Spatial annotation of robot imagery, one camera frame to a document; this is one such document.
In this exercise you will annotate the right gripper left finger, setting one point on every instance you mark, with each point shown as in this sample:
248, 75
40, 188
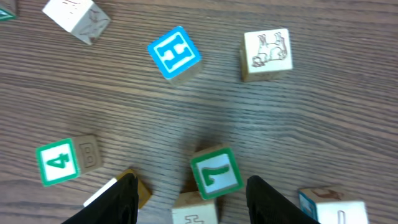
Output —
117, 205

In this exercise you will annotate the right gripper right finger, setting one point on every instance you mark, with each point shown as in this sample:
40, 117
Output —
267, 206

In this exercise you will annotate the green 7 top block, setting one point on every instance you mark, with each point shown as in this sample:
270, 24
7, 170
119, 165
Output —
216, 171

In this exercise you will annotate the wooden block with red print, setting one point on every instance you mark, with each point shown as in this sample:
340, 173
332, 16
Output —
190, 208

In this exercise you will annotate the block with blue left side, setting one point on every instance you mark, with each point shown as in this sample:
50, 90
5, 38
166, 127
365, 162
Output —
332, 205

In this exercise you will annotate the green 4 top block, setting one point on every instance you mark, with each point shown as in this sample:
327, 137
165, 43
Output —
68, 159

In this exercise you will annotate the wooden block with animal drawing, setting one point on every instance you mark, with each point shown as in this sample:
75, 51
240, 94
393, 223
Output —
265, 55

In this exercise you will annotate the blue H top block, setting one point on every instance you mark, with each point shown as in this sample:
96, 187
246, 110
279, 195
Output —
176, 56

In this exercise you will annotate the block with green J side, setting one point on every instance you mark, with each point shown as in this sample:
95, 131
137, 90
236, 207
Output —
83, 19

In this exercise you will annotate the block with green R side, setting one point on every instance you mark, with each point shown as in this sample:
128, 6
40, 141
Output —
8, 9

